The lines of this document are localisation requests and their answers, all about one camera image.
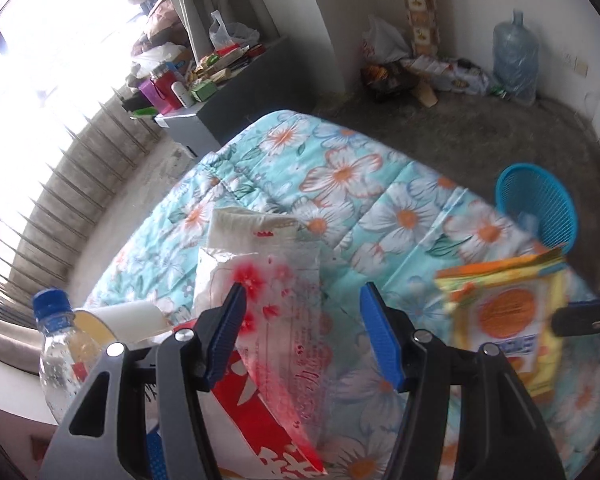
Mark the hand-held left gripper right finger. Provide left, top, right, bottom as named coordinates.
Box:
left=359, top=282, right=567, bottom=480

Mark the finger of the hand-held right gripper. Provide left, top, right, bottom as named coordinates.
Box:
left=550, top=285, right=600, bottom=338

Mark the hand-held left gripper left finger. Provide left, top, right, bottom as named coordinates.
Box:
left=35, top=282, right=248, bottom=480

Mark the clear wrapper with red flowers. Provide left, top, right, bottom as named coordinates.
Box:
left=192, top=247, right=331, bottom=476

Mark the yellow snack packet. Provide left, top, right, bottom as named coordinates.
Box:
left=435, top=245, right=571, bottom=398

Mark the red and white paper bag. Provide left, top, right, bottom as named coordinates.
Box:
left=145, top=345, right=328, bottom=480

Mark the blue plastic basket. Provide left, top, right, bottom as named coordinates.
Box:
left=495, top=162, right=579, bottom=251

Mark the white paper cup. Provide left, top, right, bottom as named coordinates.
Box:
left=72, top=301, right=173, bottom=346

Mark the floral turquoise blanket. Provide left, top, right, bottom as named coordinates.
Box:
left=82, top=109, right=600, bottom=480

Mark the clear plastic cola bottle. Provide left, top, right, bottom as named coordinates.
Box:
left=32, top=287, right=106, bottom=426

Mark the metal window railing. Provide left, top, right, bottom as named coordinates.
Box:
left=0, top=95, right=166, bottom=311

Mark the grey cabinet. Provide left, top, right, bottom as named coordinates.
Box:
left=155, top=35, right=293, bottom=158

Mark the small white bottle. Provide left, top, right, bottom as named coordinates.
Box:
left=172, top=81, right=196, bottom=109

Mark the small green box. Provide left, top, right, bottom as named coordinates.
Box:
left=190, top=81, right=218, bottom=103

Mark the pink tumbler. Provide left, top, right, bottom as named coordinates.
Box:
left=139, top=77, right=173, bottom=116

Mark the dark snack bag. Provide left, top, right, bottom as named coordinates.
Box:
left=360, top=62, right=421, bottom=103

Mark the red bottle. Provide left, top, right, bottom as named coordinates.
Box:
left=150, top=62, right=183, bottom=111

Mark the white printed carton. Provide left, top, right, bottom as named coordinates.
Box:
left=402, top=55, right=491, bottom=95

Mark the large blue water jug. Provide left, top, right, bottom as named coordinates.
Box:
left=492, top=9, right=540, bottom=106

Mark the white plastic bag with red print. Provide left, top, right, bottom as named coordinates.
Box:
left=362, top=15, right=411, bottom=63

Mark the pile of clothes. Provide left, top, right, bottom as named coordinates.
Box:
left=130, top=0, right=191, bottom=61

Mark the tall patterned box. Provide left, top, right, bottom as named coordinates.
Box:
left=395, top=0, right=441, bottom=58

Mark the grey curtain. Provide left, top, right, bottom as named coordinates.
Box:
left=162, top=0, right=216, bottom=63

